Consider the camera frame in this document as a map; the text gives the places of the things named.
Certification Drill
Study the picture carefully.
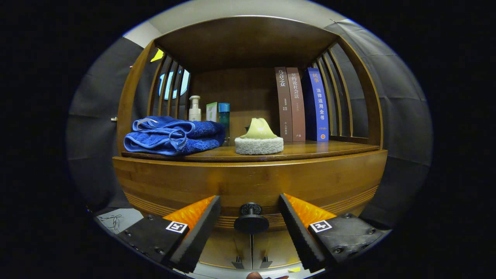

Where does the white pump bottle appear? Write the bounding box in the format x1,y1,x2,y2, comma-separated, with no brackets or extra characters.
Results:
188,95,202,122

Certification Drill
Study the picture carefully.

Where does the blue book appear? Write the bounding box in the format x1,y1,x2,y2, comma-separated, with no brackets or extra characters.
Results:
302,68,329,142

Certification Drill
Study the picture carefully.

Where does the blue folded towel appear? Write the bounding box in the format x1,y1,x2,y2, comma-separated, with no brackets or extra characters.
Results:
124,116,226,156

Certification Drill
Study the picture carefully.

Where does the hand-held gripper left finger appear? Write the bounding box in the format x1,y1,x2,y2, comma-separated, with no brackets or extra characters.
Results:
116,196,222,274

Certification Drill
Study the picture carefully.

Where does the wooden drawer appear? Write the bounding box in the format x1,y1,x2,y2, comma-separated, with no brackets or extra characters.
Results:
112,150,388,234

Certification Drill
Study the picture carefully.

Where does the wooden cabinet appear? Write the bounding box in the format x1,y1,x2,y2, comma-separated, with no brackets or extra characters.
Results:
116,15,384,270

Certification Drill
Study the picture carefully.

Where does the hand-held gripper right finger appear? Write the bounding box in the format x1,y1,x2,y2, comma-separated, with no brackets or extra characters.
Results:
279,193,390,274

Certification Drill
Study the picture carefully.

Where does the dark brown book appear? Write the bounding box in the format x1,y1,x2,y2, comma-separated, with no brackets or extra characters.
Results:
274,67,293,142

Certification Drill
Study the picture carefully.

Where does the reddish brown book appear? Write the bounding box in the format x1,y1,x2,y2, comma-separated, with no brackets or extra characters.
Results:
286,67,306,142

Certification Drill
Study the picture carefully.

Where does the wooden countertop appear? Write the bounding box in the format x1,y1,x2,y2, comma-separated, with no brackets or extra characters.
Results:
121,139,380,162

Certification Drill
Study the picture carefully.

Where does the wooden cabinet door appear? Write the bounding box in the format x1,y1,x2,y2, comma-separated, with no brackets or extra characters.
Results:
200,229,252,270
252,229,301,269

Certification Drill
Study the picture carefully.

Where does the blue capped bottle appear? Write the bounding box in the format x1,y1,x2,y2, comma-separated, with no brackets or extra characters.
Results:
218,103,231,146

